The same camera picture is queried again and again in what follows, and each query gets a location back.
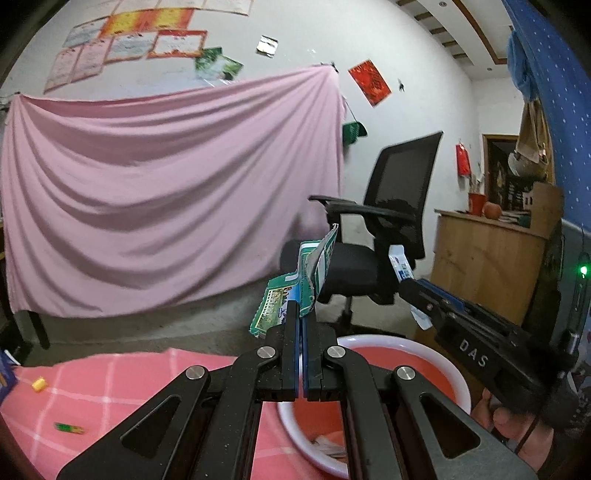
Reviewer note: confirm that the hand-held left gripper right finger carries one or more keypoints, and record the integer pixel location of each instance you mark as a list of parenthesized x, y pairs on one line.
[(306, 350)]

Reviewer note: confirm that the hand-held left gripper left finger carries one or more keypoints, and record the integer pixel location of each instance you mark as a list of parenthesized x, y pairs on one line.
[(292, 323)]

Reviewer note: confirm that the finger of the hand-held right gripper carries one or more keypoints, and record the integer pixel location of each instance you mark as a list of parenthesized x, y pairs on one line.
[(418, 300), (445, 295)]

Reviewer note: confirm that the white blue wrapper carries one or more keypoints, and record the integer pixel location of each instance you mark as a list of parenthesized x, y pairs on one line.
[(399, 265)]

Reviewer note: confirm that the pink white plastic basin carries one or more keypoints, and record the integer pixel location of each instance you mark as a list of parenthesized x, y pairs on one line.
[(415, 364)]

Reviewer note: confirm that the green snack wrapper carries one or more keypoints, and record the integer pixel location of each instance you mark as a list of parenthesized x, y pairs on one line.
[(318, 263)]

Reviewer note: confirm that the person's right hand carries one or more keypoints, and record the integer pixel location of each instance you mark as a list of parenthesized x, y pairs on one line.
[(508, 427)]

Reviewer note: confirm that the wooden cabinet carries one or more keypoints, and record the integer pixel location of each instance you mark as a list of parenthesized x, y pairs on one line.
[(485, 258)]

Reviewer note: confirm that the red pen cup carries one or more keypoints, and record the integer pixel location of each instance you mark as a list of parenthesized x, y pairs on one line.
[(475, 205)]

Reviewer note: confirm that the orange fruit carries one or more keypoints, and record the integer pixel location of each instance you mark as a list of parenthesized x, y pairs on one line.
[(492, 210)]

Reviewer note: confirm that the black office chair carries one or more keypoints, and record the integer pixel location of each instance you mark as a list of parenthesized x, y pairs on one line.
[(401, 184)]

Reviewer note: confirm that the dark wooden door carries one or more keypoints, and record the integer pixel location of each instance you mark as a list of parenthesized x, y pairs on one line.
[(498, 170)]

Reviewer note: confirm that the red hanging ornament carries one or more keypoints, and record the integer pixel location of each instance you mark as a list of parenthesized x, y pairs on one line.
[(462, 159)]

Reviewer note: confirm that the green folded fan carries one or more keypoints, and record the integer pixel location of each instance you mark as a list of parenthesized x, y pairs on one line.
[(353, 134)]

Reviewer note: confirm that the beige hanging bag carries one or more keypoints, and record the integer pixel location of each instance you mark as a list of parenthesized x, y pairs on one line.
[(531, 134)]

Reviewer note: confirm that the pink hanging sheet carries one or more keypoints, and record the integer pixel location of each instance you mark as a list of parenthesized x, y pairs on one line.
[(161, 184)]

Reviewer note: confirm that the blue dotted curtain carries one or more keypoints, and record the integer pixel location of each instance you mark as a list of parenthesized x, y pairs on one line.
[(568, 92)]

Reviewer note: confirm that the light blue hanging cloth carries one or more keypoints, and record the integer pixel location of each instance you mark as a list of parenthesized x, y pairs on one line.
[(521, 64)]

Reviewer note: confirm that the small green wrapper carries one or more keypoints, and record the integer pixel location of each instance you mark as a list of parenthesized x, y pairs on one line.
[(69, 428)]

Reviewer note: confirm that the small yellow wrapper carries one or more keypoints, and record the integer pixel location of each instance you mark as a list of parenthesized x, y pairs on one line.
[(39, 384)]

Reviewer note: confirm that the green photo poster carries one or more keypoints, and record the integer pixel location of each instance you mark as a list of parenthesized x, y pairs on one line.
[(219, 64)]

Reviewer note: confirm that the silver foil piece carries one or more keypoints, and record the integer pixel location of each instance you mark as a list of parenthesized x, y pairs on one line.
[(268, 46)]

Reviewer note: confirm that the blue cardboard box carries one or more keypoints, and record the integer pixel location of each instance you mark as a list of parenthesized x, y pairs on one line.
[(5, 376)]

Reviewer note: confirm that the red wall poster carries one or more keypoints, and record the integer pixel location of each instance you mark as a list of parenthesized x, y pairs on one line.
[(369, 83)]

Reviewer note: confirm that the group of wall certificates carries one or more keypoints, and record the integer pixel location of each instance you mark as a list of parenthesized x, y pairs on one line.
[(129, 41)]

